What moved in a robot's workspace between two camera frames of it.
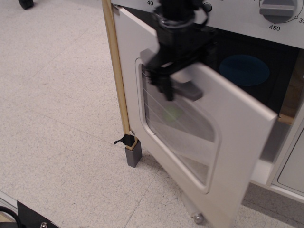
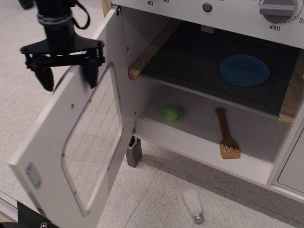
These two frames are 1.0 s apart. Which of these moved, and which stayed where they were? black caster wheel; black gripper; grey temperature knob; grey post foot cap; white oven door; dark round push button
Moved: black gripper; white oven door
Stayed: dark round push button; grey temperature knob; black caster wheel; grey post foot cap
